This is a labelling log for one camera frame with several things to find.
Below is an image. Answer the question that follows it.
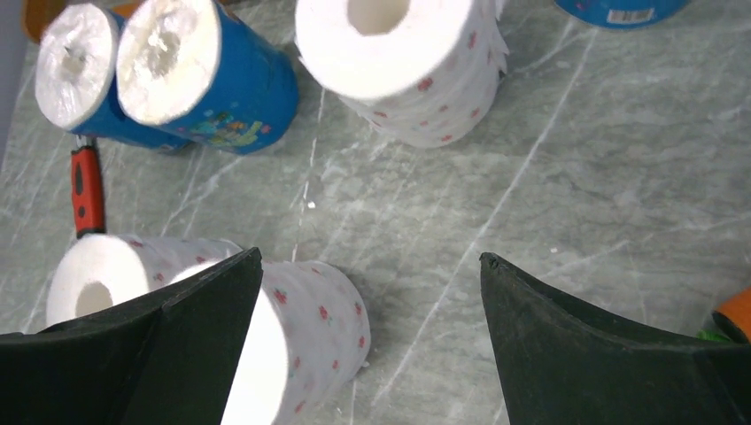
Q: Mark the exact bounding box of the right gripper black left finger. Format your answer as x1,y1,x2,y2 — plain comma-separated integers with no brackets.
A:
1,248,262,424

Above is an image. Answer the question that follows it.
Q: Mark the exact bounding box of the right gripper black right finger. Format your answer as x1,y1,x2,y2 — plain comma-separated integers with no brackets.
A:
480,252,750,424

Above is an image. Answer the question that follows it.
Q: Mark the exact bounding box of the red handled tool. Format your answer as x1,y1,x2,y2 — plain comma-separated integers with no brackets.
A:
71,135,106,239

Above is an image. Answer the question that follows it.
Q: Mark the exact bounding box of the green and white pipe fitting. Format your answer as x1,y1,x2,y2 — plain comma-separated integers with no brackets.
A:
697,329,732,343

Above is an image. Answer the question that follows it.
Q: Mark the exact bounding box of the white roll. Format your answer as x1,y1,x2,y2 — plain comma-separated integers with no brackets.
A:
45,234,242,327
295,0,509,149
170,258,373,425

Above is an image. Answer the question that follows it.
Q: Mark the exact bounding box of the blue roll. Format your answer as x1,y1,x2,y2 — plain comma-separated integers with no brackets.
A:
554,0,689,30
35,3,190,153
116,0,299,155

